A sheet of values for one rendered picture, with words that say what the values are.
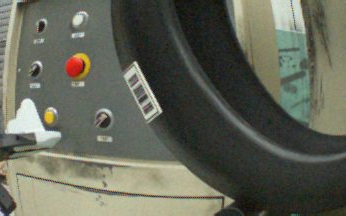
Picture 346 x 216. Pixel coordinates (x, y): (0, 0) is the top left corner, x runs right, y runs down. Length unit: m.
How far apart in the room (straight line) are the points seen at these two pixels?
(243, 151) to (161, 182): 0.78
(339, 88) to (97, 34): 0.67
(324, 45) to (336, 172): 0.43
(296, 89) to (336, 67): 8.92
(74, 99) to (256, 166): 0.91
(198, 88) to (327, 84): 0.42
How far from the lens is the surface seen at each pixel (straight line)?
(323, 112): 1.53
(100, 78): 2.00
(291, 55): 10.44
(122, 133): 1.99
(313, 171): 1.14
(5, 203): 1.08
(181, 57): 1.16
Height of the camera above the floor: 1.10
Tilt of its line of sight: 3 degrees down
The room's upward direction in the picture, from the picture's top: straight up
